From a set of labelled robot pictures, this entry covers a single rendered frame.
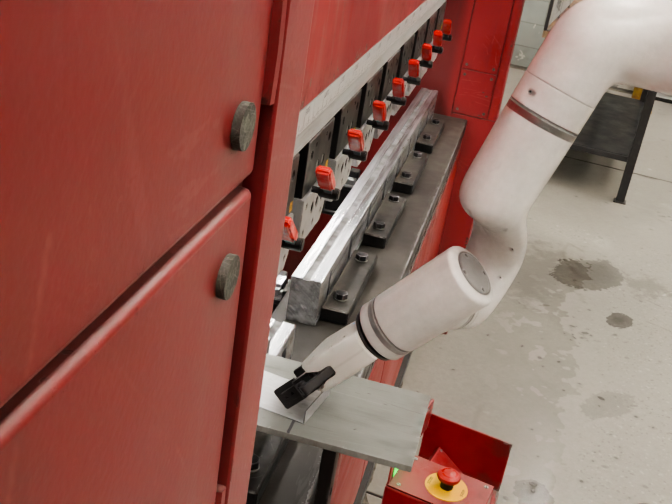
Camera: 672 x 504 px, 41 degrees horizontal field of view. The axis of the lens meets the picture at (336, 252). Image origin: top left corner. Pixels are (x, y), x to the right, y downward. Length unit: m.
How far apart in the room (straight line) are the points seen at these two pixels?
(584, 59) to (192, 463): 0.87
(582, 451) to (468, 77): 1.34
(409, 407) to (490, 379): 2.12
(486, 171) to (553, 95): 0.11
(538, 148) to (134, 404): 0.91
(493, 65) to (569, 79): 2.24
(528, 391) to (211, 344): 3.24
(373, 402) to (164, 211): 1.17
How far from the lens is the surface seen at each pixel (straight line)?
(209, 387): 0.22
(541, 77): 1.06
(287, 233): 1.08
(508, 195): 1.07
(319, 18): 1.18
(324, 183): 1.27
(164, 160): 0.15
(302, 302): 1.73
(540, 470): 3.05
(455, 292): 1.09
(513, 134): 1.06
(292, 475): 1.37
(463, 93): 3.32
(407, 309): 1.12
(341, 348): 1.17
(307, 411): 1.25
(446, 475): 1.54
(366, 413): 1.30
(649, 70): 1.08
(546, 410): 3.36
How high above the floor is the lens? 1.73
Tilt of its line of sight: 24 degrees down
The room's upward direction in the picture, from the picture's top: 9 degrees clockwise
